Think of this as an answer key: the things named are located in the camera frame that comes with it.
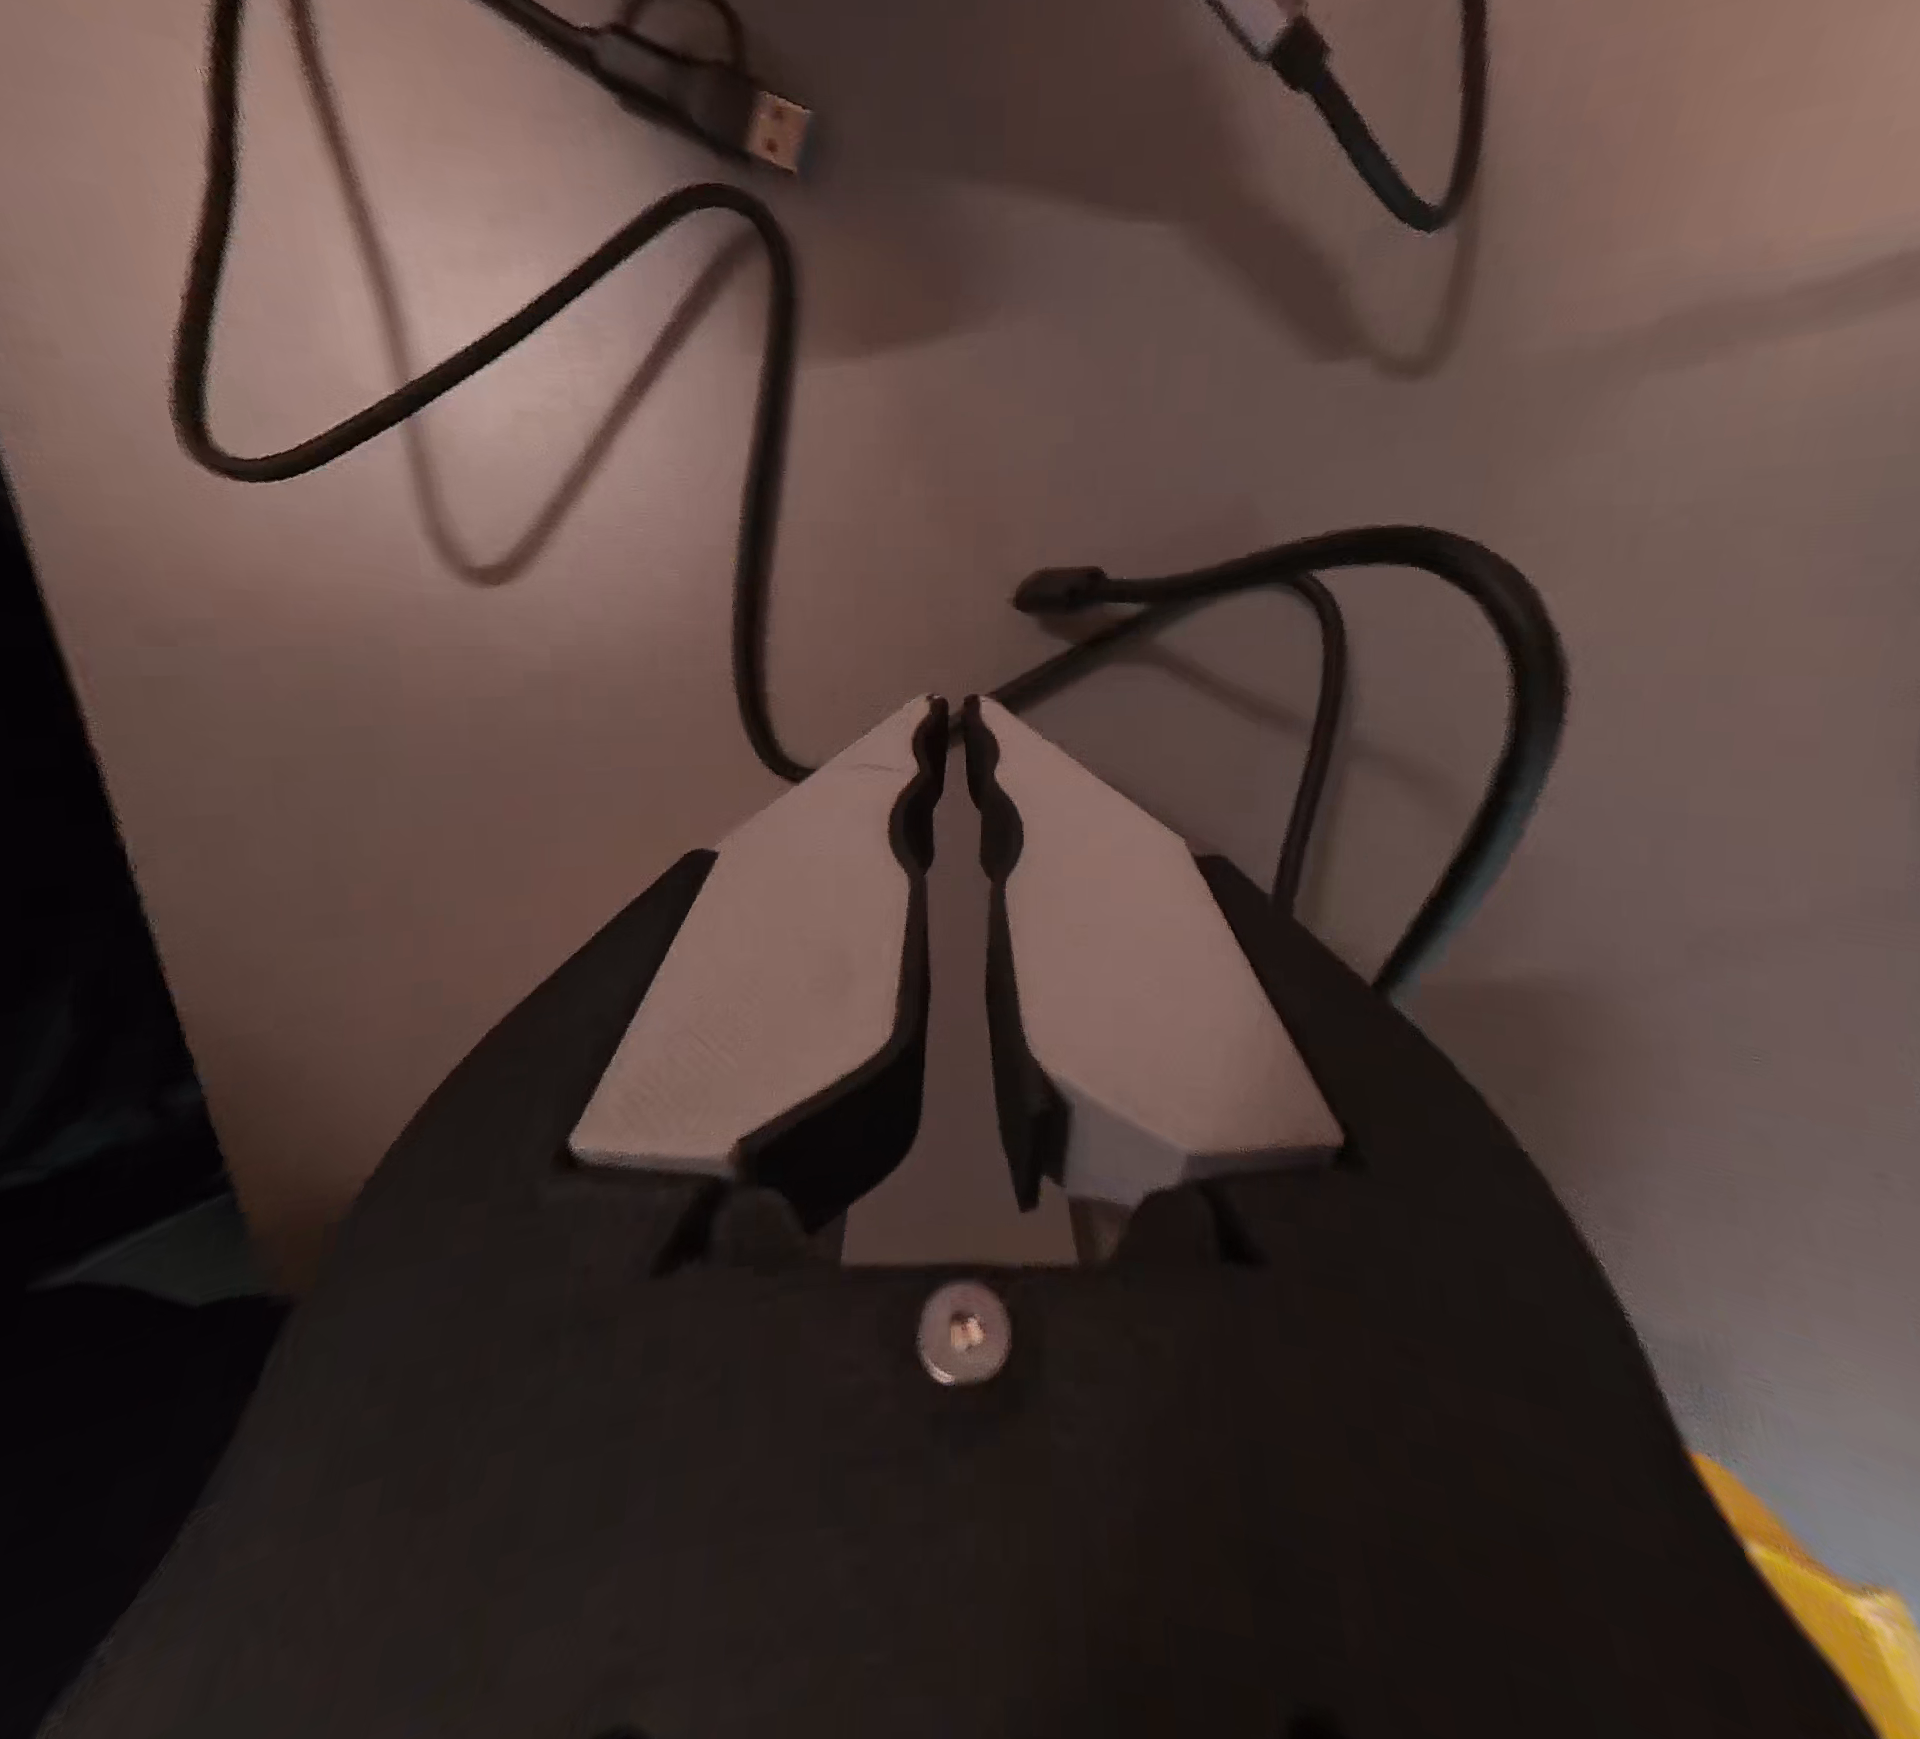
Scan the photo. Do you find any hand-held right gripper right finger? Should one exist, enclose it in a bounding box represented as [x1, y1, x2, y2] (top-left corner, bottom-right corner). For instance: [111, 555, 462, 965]
[955, 692, 1343, 1206]

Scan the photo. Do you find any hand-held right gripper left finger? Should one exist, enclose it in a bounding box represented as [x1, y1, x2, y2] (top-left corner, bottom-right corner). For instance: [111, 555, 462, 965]
[571, 692, 946, 1185]

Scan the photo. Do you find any black usb-c cable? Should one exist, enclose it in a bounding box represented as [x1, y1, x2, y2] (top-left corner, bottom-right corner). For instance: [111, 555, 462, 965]
[171, 0, 827, 787]

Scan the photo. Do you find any yellow plastic bin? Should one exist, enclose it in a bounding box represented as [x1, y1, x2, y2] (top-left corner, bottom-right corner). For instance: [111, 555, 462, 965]
[1681, 1455, 1920, 1739]

